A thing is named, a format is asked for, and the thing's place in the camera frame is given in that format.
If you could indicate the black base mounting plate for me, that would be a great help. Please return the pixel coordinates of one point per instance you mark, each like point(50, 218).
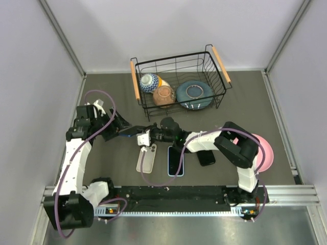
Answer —
point(181, 206)

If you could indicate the yellow bowl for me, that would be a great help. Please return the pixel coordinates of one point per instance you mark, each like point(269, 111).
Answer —
point(162, 82)

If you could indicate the beige phone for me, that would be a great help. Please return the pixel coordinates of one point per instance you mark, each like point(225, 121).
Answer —
point(147, 158)

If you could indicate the teal blue plate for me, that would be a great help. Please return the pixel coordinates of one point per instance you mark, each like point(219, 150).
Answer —
point(194, 95)

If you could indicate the slotted grey cable duct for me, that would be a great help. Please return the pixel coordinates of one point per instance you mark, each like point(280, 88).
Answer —
point(107, 212)

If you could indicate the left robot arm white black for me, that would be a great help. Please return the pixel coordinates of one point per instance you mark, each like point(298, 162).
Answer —
point(70, 206)

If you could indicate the light blue phone case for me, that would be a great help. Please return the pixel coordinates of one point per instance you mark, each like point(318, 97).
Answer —
point(180, 173)

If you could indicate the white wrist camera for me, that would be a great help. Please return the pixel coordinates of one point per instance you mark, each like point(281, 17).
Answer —
point(144, 140)
point(96, 108)

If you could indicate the black wire dish basket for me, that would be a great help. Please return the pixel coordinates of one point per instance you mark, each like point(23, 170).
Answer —
point(205, 66)

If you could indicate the blue white patterned bowl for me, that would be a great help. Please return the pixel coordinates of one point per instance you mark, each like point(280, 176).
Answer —
point(149, 82)

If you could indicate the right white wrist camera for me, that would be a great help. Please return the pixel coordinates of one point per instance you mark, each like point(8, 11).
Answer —
point(144, 140)

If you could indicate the brown ceramic bowl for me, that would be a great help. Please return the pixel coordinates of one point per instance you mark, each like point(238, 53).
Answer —
point(164, 96)

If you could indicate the aluminium frame post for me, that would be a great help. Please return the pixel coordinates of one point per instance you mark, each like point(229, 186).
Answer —
point(62, 37)
point(291, 28)

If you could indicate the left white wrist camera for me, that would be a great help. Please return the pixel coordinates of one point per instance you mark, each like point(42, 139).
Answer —
point(96, 108)

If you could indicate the pink plate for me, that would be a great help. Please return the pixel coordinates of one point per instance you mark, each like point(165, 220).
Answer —
point(269, 154)

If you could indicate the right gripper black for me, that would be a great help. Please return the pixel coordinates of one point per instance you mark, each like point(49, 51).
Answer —
point(150, 127)

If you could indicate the right aluminium frame post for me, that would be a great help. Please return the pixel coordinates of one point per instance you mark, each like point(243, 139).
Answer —
point(291, 28)

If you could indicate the left aluminium frame post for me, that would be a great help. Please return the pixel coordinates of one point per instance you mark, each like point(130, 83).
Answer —
point(62, 37)

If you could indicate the blue edged black phone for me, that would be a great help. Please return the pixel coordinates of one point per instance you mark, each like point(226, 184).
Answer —
point(129, 132)

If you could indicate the black phone case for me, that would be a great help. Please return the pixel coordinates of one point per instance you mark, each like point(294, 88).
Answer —
point(206, 158)

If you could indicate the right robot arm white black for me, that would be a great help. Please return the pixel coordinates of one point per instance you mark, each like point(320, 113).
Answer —
point(240, 147)

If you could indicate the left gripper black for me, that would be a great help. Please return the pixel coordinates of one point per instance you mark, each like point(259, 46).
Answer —
point(120, 123)

